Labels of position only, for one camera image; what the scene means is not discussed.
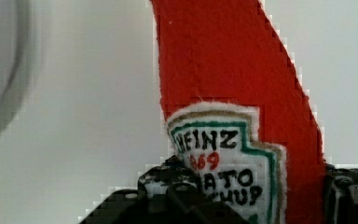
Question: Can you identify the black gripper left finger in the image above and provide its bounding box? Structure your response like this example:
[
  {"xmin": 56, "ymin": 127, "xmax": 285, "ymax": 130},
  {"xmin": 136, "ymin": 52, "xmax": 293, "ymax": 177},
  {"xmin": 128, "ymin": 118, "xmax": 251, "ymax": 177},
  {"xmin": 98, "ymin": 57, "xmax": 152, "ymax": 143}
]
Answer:
[{"xmin": 79, "ymin": 156, "xmax": 249, "ymax": 224}]

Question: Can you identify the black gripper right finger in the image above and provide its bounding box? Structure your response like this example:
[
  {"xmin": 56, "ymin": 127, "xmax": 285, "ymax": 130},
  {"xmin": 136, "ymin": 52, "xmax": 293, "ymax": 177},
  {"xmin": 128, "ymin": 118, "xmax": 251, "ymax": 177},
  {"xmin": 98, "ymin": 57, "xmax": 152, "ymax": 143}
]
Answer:
[{"xmin": 324, "ymin": 164, "xmax": 358, "ymax": 224}]

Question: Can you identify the red plush ketchup bottle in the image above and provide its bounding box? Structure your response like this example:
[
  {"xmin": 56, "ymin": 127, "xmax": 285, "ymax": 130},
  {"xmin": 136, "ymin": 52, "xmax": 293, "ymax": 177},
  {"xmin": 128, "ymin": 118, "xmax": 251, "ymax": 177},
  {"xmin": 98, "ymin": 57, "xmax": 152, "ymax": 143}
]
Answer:
[{"xmin": 150, "ymin": 0, "xmax": 325, "ymax": 224}]

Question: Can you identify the pink round plate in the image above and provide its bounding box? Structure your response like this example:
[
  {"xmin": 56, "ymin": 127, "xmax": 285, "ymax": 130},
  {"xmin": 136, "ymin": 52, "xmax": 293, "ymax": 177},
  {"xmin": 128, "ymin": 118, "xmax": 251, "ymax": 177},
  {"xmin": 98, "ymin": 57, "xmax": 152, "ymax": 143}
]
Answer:
[{"xmin": 0, "ymin": 0, "xmax": 30, "ymax": 137}]

